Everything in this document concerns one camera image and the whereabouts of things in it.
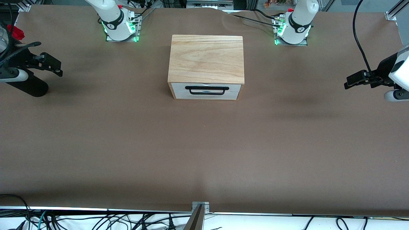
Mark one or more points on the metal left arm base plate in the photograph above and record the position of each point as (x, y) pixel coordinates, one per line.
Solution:
(303, 44)

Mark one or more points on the grey power strip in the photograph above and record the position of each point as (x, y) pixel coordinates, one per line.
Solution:
(209, 3)

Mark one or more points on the red clamp piece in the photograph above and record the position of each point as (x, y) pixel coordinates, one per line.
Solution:
(16, 32)

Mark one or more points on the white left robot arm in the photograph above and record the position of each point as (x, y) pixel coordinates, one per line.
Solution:
(300, 19)

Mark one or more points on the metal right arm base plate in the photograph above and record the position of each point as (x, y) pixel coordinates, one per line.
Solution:
(138, 32)

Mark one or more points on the aluminium frame profile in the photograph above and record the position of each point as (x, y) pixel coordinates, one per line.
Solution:
(24, 7)
(394, 12)

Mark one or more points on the aluminium camera mount beam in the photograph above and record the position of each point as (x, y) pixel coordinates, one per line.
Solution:
(195, 220)

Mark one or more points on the colourful background object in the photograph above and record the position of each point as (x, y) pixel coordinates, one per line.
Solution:
(274, 3)

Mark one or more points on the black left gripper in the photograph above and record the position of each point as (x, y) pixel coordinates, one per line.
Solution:
(383, 70)

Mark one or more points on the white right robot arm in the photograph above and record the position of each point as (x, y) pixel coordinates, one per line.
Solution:
(111, 16)

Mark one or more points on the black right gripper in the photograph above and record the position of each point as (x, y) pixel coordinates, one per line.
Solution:
(21, 58)

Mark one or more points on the black ribbed cylinder grip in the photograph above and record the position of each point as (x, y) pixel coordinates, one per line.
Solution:
(30, 87)

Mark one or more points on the silver metal bracket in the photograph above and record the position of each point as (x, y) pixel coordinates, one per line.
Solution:
(206, 207)

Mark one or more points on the silver table edge rail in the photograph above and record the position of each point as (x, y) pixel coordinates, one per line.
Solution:
(64, 209)

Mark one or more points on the light wooden drawer cabinet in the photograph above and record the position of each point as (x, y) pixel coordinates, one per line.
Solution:
(206, 59)

